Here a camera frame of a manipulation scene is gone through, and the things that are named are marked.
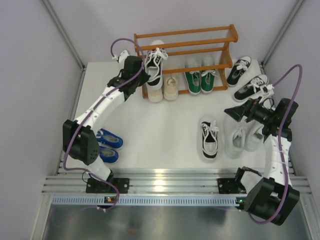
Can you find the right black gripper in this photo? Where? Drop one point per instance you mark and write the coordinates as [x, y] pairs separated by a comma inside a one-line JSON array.
[[249, 111]]

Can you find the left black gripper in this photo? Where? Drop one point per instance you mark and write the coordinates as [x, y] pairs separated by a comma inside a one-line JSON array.
[[145, 78]]

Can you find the beige sneaker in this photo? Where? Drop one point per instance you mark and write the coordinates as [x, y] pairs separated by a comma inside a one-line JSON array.
[[155, 95], [171, 83]]

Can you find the black white-striped sneaker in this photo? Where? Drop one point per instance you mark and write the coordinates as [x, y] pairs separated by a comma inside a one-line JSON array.
[[154, 67], [209, 138]]

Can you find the green sneaker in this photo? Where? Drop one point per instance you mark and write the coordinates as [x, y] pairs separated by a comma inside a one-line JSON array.
[[192, 77], [207, 76]]

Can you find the blue sneaker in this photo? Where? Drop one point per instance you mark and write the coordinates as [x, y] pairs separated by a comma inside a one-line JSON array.
[[108, 154], [107, 138]]

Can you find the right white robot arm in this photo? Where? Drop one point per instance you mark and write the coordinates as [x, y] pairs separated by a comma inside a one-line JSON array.
[[270, 196]]

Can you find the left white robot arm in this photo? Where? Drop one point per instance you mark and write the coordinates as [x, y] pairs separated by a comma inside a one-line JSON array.
[[80, 146]]

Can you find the orange wooden shoe shelf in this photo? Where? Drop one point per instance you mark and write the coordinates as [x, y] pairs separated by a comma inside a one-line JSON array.
[[219, 41]]

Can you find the white sneaker left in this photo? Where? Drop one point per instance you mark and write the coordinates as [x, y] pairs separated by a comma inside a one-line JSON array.
[[234, 137]]

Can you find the white sneaker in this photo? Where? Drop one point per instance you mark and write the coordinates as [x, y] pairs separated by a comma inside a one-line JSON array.
[[234, 137], [254, 138]]

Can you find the white sneaker right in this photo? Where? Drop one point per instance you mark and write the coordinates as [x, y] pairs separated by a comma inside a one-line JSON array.
[[254, 138]]

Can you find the black canvas sneaker near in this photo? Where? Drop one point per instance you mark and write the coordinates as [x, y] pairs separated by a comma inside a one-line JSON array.
[[252, 89]]

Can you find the black canvas sneaker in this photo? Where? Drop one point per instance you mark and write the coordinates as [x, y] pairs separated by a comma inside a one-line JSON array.
[[252, 89], [240, 67]]

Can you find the black canvas sneaker far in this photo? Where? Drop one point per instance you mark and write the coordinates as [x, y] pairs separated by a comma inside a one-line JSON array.
[[240, 67]]

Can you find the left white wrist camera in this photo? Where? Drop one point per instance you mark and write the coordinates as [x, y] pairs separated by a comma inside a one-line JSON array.
[[122, 56]]

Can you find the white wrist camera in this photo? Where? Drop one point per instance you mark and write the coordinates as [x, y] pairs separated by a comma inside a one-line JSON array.
[[266, 91], [122, 56]]

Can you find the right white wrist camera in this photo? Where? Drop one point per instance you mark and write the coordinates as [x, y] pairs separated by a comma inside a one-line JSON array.
[[266, 91]]

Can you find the aluminium rail base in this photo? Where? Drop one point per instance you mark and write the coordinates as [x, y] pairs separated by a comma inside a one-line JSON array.
[[170, 182]]

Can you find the right aluminium frame post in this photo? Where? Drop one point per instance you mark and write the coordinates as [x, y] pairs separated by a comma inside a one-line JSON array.
[[289, 20]]

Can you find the aluminium frame post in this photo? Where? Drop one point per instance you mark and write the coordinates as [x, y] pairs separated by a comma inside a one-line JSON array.
[[289, 20], [62, 32]]

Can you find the left aluminium frame post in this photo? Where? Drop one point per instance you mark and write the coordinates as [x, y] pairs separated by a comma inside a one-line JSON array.
[[62, 32]]

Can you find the perforated cable duct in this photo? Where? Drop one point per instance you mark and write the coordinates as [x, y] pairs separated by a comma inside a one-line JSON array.
[[126, 200]]

